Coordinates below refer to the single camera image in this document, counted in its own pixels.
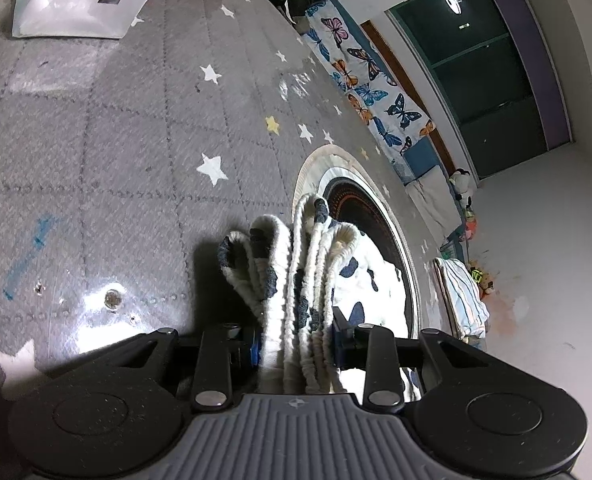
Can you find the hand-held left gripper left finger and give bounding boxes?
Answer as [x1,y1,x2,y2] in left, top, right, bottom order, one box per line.
[96,324,261,408]

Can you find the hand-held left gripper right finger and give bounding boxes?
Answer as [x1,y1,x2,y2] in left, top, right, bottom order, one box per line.
[331,307,496,411]

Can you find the white dark-dotted pants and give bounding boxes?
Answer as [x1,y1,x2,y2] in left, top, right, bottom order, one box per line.
[217,192,424,403]

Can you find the striped folded clothes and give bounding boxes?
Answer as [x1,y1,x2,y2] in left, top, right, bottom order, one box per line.
[433,257,490,340]

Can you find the orange green plush toy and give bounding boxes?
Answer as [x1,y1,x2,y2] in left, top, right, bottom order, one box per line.
[468,266,499,296]

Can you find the grey pillow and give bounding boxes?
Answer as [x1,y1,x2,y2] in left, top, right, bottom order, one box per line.
[406,165,462,242]

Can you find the black and white plush toy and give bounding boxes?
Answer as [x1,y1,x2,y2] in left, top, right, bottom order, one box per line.
[448,169,476,211]

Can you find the blue sofa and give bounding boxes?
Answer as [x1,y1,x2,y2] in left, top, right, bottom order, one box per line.
[236,0,471,261]

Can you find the butterfly print pillow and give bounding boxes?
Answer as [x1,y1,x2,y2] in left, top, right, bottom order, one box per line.
[303,0,435,158]

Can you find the dark window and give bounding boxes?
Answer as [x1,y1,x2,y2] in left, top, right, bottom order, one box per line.
[386,0,574,181]

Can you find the brown wooden rail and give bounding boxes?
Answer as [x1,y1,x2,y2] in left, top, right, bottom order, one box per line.
[361,20,456,173]

